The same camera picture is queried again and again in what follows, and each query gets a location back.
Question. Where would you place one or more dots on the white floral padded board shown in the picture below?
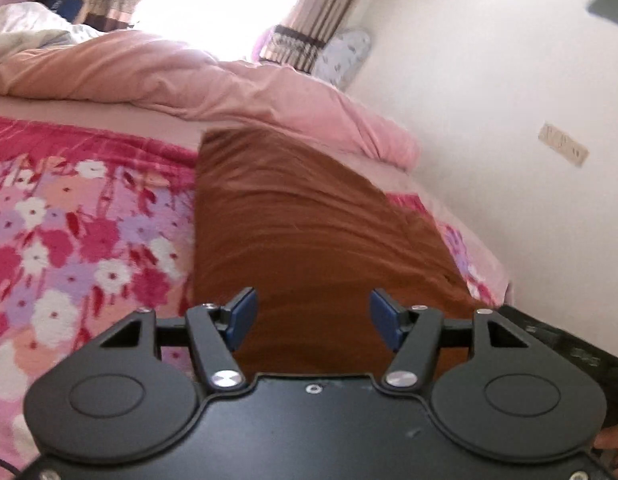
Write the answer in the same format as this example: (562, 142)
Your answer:
(345, 57)

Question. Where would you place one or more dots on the bright window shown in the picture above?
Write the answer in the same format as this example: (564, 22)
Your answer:
(214, 5)

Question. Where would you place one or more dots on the pink quilt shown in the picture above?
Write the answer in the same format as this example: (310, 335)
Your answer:
(189, 80)

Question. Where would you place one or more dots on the brown garment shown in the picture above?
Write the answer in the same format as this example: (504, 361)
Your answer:
(299, 230)

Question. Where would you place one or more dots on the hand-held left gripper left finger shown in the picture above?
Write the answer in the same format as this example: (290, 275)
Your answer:
(240, 317)

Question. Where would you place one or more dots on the beige cloth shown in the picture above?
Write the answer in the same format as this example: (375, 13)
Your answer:
(24, 46)

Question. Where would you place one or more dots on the pink bed sheet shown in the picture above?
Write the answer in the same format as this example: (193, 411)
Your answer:
(89, 116)

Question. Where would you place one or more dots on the floral pink blanket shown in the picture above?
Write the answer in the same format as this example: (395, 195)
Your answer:
(64, 240)

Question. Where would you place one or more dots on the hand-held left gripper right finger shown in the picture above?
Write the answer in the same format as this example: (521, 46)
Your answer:
(386, 317)

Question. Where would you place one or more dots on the beige wall socket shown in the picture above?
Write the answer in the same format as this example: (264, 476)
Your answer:
(564, 143)

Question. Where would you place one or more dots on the person's right hand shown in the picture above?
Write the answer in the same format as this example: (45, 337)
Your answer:
(615, 440)

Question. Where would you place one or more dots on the white crumpled blanket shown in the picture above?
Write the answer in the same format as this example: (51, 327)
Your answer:
(26, 17)

